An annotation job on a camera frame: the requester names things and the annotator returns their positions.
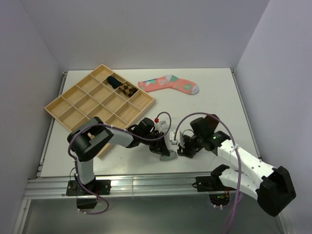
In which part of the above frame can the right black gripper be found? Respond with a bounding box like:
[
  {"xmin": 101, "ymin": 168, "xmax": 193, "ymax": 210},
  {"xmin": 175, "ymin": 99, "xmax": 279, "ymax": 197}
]
[{"xmin": 177, "ymin": 134, "xmax": 203, "ymax": 158}]

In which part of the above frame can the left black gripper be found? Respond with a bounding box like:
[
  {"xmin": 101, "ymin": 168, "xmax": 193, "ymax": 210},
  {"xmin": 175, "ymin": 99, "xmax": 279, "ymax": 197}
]
[{"xmin": 141, "ymin": 132, "xmax": 169, "ymax": 157}]

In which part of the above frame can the grey sock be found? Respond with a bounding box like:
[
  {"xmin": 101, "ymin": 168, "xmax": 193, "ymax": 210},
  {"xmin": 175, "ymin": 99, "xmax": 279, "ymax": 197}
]
[{"xmin": 159, "ymin": 151, "xmax": 178, "ymax": 162}]

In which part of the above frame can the brown striped sock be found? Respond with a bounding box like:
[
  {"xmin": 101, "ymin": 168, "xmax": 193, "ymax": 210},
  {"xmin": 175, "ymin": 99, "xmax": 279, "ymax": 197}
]
[{"xmin": 204, "ymin": 114, "xmax": 219, "ymax": 133}]

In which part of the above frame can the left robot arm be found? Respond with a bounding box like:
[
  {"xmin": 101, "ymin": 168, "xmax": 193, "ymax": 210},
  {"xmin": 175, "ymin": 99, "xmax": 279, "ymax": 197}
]
[{"xmin": 67, "ymin": 117, "xmax": 170, "ymax": 195}]

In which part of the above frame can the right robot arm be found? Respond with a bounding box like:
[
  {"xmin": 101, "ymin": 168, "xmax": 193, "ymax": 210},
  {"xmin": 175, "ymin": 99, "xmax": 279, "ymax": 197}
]
[{"xmin": 170, "ymin": 115, "xmax": 296, "ymax": 216}]

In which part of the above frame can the pink patterned sock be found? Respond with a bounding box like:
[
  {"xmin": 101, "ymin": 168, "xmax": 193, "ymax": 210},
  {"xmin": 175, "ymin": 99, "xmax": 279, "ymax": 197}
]
[{"xmin": 138, "ymin": 75, "xmax": 199, "ymax": 95}]

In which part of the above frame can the brown argyle rolled sock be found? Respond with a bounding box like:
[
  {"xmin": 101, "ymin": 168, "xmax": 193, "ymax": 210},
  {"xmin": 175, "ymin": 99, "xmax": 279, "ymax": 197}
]
[{"xmin": 119, "ymin": 83, "xmax": 138, "ymax": 98}]

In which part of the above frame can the wooden compartment tray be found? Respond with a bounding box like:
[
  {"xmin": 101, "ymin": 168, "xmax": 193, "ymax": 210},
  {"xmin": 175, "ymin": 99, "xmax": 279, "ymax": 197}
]
[{"xmin": 44, "ymin": 64, "xmax": 156, "ymax": 160}]

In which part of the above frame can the dark blue rolled sock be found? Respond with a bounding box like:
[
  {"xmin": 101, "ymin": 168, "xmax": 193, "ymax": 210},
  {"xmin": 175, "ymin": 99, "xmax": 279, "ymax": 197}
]
[{"xmin": 107, "ymin": 76, "xmax": 122, "ymax": 89}]

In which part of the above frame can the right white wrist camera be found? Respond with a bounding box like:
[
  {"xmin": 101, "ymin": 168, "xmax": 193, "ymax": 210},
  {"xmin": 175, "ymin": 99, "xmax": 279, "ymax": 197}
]
[{"xmin": 169, "ymin": 130, "xmax": 184, "ymax": 147}]

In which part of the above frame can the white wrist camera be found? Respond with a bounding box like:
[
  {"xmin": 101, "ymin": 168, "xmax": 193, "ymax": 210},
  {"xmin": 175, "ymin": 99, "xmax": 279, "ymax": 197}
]
[
  {"xmin": 169, "ymin": 130, "xmax": 184, "ymax": 147},
  {"xmin": 155, "ymin": 118, "xmax": 169, "ymax": 133}
]

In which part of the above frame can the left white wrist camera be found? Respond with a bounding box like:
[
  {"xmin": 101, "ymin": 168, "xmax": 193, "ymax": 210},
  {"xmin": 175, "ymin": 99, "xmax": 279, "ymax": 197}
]
[{"xmin": 155, "ymin": 118, "xmax": 169, "ymax": 133}]

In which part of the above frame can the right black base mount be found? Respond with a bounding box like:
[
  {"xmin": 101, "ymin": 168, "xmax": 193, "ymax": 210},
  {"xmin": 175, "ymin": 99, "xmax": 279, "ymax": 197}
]
[{"xmin": 192, "ymin": 175, "xmax": 234, "ymax": 207}]

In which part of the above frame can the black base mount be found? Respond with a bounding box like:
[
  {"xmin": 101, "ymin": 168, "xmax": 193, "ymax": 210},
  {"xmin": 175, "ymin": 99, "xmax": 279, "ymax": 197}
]
[
  {"xmin": 66, "ymin": 179, "xmax": 111, "ymax": 210},
  {"xmin": 192, "ymin": 175, "xmax": 234, "ymax": 207}
]

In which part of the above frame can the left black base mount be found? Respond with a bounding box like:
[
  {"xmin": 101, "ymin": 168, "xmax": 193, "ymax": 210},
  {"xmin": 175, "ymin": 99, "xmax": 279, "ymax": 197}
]
[{"xmin": 66, "ymin": 179, "xmax": 111, "ymax": 210}]

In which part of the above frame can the aluminium frame rail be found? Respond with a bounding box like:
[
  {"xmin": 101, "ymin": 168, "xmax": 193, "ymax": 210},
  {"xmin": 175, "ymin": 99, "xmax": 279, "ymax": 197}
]
[{"xmin": 23, "ymin": 173, "xmax": 210, "ymax": 200}]

